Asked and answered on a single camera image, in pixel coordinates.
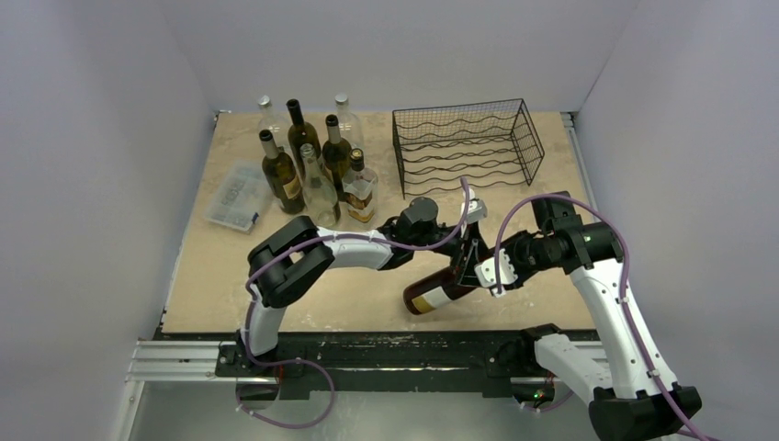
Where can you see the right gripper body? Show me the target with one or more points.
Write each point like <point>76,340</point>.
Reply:
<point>508,253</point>

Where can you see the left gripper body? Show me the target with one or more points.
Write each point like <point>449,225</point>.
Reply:
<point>452,247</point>

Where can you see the red bottle gold cap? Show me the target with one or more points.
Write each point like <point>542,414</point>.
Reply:
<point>434,291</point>

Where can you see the clear slim bottle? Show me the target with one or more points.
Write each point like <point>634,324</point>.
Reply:
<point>318,190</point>

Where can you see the clear glass bottle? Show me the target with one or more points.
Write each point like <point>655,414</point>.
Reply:
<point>350,124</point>
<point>275,121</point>

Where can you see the dark green wine bottle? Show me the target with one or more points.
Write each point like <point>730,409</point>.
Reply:
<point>301,132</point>

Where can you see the green bottle silver cap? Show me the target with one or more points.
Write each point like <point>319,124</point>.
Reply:
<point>281,175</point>

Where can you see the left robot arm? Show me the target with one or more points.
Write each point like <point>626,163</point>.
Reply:
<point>289,262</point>

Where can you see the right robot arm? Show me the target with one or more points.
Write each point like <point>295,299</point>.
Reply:
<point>637,396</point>

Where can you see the clear plastic organizer box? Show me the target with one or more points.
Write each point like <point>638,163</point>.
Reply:
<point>241,198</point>

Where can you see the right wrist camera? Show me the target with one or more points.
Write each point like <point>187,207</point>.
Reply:
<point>496,274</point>

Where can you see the black wire wine rack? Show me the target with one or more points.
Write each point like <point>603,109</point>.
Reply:
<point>490,144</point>

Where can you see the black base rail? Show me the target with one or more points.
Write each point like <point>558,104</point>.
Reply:
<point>494,364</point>

